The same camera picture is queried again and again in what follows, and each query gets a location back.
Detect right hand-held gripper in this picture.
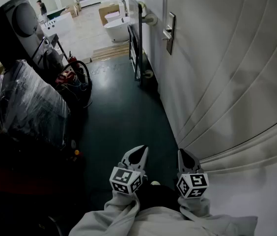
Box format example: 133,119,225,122
176,148,210,199

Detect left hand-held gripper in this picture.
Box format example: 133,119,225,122
109,145,149,195

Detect person's left forearm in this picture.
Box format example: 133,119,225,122
103,190,140,222

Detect person's right forearm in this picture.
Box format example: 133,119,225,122
177,196,212,221

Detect white door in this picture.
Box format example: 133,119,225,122
163,0,277,177

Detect metal door lever lock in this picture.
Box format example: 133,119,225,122
162,12,176,56

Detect person's black trouser legs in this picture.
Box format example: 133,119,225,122
138,182,180,211

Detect person's grey hoodie torso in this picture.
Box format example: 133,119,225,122
68,205,258,236

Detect red power tool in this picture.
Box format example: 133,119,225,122
55,70,77,86

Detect wooden slat ramp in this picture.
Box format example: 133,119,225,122
90,44,131,63

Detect dark bulky machine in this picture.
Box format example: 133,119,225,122
0,134,85,197

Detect metal platform trolley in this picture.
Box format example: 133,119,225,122
127,0,159,87

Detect red fire extinguisher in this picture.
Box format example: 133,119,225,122
67,51,78,64

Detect plastic-wrapped dark bundle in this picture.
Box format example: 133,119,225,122
0,59,71,150

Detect large white oval bathtub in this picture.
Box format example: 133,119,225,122
103,16,132,43

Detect grey front-load washing machine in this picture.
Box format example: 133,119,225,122
31,34,64,70

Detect small white oval bathtub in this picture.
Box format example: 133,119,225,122
104,11,121,23

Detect white toilet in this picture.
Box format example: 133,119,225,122
118,0,128,18

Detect large brown cardboard box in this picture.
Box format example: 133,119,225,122
98,3,120,26

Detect white rectangular tub with knobs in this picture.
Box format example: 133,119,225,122
40,11,76,37

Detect small brown cardboard box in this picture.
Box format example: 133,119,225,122
66,5,78,18

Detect dark green bathtub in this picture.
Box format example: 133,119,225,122
47,6,67,20

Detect large grey drum appliance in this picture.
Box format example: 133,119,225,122
0,0,46,69

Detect red tool with cables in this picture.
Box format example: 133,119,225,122
61,60,93,101

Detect black metal frame table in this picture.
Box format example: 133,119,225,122
46,33,69,61

